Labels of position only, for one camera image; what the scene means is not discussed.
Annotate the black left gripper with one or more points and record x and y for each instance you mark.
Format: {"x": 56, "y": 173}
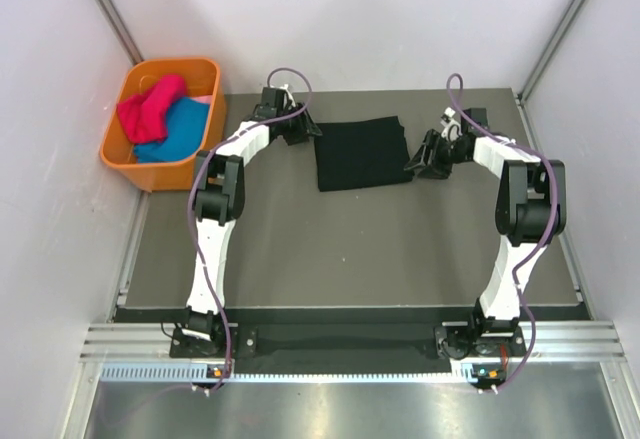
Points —
{"x": 304, "y": 125}

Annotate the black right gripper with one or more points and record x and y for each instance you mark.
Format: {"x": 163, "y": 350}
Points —
{"x": 422, "y": 156}

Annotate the black t shirt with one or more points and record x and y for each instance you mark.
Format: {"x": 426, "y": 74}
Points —
{"x": 362, "y": 154}

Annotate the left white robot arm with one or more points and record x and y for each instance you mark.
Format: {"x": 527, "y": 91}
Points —
{"x": 216, "y": 202}

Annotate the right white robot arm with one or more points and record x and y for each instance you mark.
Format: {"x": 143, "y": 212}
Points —
{"x": 530, "y": 211}

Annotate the light pink cloth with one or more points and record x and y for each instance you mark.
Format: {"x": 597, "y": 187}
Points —
{"x": 204, "y": 99}

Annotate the blue t shirt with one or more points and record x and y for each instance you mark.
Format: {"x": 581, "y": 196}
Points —
{"x": 186, "y": 120}

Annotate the orange plastic bin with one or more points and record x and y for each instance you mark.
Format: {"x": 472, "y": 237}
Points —
{"x": 202, "y": 76}

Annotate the pink t shirt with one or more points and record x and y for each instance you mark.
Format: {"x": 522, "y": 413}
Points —
{"x": 143, "y": 115}

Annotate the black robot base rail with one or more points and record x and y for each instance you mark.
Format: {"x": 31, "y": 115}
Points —
{"x": 341, "y": 339}

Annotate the right aluminium frame post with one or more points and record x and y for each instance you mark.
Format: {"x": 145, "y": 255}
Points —
{"x": 552, "y": 46}

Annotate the aluminium frame post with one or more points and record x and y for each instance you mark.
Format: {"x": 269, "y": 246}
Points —
{"x": 120, "y": 30}
{"x": 552, "y": 46}

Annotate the left aluminium frame post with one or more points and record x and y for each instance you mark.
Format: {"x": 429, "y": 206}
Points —
{"x": 120, "y": 30}

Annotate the white slotted cable duct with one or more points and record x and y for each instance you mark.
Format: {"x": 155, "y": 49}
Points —
{"x": 209, "y": 374}

